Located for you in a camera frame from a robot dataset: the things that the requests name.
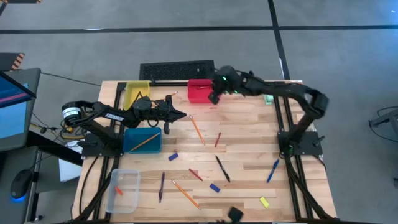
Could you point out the black computer mouse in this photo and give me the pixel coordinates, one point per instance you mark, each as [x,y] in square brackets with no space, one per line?
[21,183]

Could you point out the clear plastic bin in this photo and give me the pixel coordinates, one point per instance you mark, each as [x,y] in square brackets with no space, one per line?
[127,199]

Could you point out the grey side desk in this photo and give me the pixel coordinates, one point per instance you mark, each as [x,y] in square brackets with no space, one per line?
[6,214]

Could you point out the black device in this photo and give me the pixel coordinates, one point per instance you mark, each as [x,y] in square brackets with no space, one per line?
[235,214]

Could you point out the yellow plastic bin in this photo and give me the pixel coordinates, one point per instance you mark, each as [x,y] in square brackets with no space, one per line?
[133,90]

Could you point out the teal plastic bin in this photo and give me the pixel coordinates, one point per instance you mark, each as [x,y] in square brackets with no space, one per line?
[136,135]

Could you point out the red plastic bin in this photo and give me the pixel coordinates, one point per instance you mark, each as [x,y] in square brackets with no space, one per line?
[199,96]

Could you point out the orange eraser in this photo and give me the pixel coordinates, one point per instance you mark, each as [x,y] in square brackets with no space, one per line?
[118,190]

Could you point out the yellow eraser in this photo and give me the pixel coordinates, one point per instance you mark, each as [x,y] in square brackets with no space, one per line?
[264,202]

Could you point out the white paper sheet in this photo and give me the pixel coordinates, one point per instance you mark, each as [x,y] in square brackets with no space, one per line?
[70,171]

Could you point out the grey metal stand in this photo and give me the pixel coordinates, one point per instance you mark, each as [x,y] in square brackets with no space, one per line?
[388,119]

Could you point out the hazard striped black plate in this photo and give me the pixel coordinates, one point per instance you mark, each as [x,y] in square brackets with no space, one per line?
[7,60]
[18,1]

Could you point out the black pen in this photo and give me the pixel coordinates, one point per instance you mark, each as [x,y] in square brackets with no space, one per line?
[222,168]

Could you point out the black aluminium table frame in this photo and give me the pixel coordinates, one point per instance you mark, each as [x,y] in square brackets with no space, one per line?
[119,93]

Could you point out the purple pen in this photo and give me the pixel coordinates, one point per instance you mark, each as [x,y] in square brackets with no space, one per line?
[161,187]

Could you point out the mint green stapler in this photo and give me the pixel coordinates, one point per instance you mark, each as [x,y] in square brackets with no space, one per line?
[268,99]

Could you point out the blue eraser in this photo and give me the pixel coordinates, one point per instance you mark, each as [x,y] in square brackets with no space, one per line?
[214,188]
[173,156]

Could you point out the laptop with blue screen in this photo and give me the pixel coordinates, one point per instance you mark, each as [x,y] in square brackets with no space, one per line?
[12,124]

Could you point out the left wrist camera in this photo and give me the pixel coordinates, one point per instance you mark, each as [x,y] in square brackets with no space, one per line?
[161,112]

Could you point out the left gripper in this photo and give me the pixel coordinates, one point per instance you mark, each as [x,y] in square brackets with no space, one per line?
[155,115]

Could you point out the blue pen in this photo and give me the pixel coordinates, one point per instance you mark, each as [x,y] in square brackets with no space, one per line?
[272,170]

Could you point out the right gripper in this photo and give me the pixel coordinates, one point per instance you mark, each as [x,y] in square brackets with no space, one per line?
[221,87]

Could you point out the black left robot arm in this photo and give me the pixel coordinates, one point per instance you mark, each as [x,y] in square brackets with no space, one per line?
[102,112]

